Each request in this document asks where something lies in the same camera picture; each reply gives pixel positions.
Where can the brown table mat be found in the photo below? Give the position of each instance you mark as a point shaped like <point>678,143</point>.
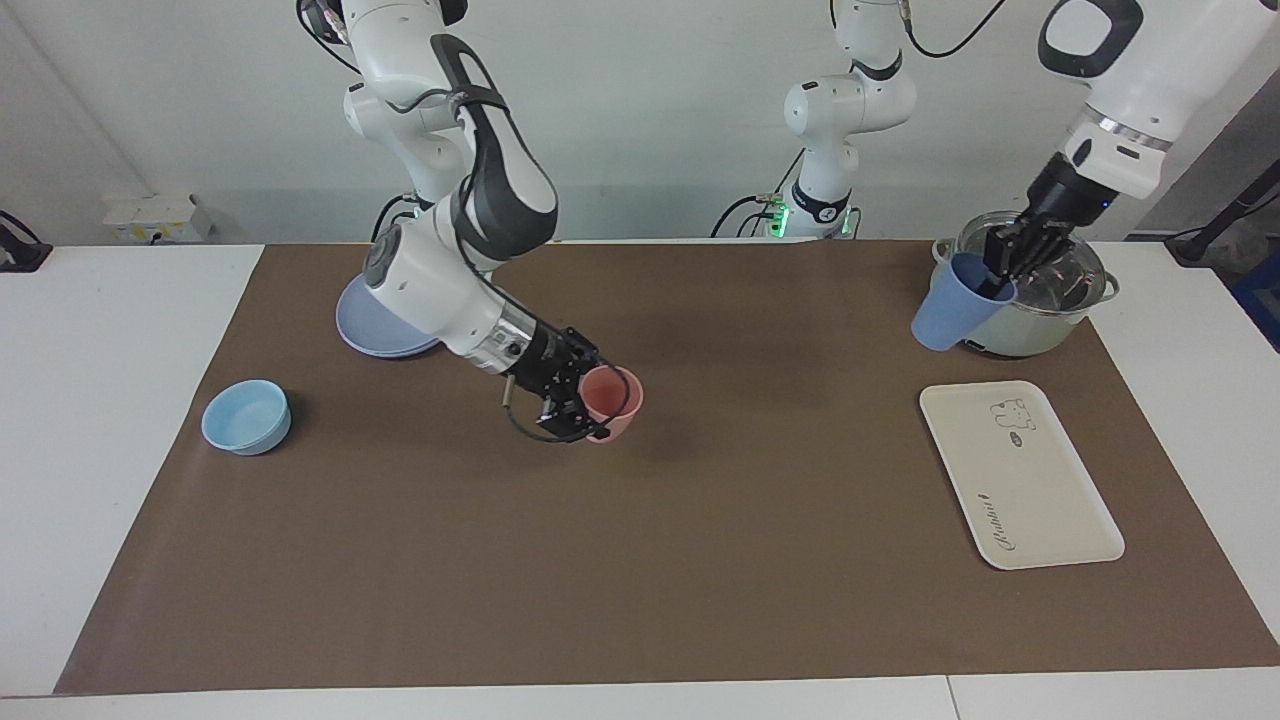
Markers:
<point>640,550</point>

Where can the black table clamp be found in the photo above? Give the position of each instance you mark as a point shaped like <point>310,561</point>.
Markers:
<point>20,255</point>

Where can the light blue bowl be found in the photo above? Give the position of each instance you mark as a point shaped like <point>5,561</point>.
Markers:
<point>245,418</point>

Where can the pale green cooking pot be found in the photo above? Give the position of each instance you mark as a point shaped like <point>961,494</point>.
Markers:
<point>1040,330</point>

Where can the black stand base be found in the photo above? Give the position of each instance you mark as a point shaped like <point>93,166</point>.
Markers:
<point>1200,240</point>

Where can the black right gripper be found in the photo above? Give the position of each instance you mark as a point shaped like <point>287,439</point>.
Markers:
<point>550,375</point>

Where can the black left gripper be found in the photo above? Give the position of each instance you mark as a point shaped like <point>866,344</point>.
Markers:
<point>1065,200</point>

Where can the cream rectangular tray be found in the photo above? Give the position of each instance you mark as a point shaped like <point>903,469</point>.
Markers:
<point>1020,475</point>

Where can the blue plastic plate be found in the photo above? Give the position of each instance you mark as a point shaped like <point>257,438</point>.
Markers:
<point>370,335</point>

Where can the blue plastic cup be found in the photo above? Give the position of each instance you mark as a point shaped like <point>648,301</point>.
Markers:
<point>950,310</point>

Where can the pink plastic cup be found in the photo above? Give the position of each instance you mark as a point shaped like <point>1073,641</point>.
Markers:
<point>620,400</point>

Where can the glass pot lid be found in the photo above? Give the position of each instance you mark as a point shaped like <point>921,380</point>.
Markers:
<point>1085,275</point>

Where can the blue box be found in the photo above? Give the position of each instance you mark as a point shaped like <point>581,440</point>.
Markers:
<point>1262,300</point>

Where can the white power strip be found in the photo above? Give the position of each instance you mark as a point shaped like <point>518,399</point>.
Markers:
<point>150,215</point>

